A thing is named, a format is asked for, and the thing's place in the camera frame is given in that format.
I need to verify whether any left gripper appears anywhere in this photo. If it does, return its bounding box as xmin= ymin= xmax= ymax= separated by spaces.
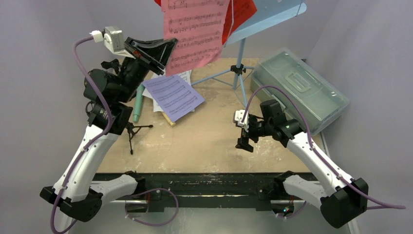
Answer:
xmin=115 ymin=36 xmax=177 ymax=103

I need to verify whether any black round-base mic stand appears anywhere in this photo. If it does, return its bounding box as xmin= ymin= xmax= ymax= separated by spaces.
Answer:
xmin=101 ymin=59 xmax=120 ymax=70

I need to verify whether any white sheet music page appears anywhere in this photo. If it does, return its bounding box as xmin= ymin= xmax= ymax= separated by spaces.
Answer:
xmin=142 ymin=70 xmax=192 ymax=99
xmin=152 ymin=98 xmax=164 ymax=112

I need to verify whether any teal toy microphone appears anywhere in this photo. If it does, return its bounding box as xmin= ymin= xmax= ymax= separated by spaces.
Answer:
xmin=133 ymin=84 xmax=145 ymax=123

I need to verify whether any pink sheet music page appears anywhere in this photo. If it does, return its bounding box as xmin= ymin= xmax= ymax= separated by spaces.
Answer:
xmin=161 ymin=0 xmax=229 ymax=76

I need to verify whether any lavender sheet music page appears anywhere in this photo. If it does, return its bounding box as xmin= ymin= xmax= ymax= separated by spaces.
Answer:
xmin=143 ymin=75 xmax=205 ymax=122

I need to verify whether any beige condenser microphone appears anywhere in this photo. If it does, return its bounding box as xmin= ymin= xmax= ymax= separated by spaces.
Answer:
xmin=161 ymin=112 xmax=176 ymax=127

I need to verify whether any black tripod mic stand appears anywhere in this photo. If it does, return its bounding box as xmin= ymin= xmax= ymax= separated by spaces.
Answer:
xmin=85 ymin=101 xmax=154 ymax=155

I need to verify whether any red paper sheet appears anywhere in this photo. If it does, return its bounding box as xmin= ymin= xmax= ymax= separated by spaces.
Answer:
xmin=155 ymin=0 xmax=257 ymax=49

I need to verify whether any blue music stand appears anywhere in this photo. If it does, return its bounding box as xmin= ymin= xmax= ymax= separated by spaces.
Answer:
xmin=190 ymin=0 xmax=308 ymax=107

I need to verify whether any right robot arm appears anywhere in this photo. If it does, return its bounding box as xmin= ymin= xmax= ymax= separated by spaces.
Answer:
xmin=233 ymin=100 xmax=369 ymax=229

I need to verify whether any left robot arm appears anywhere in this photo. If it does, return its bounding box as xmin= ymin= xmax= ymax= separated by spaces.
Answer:
xmin=40 ymin=38 xmax=178 ymax=223

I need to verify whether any translucent green storage box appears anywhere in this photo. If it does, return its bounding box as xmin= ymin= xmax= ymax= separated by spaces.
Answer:
xmin=248 ymin=48 xmax=350 ymax=135

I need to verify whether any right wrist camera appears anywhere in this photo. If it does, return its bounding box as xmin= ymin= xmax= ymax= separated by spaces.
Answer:
xmin=233 ymin=109 xmax=249 ymax=132

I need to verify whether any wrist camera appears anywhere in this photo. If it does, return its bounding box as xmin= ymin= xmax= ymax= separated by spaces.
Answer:
xmin=89 ymin=26 xmax=133 ymax=58
xmin=233 ymin=109 xmax=249 ymax=132

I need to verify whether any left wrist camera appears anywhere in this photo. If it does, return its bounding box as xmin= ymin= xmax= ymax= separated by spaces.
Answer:
xmin=89 ymin=26 xmax=133 ymax=58

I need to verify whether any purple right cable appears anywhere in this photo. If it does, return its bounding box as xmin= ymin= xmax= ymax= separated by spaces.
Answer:
xmin=242 ymin=85 xmax=407 ymax=220

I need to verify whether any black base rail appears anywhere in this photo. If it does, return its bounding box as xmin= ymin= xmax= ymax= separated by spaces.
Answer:
xmin=80 ymin=173 xmax=307 ymax=213

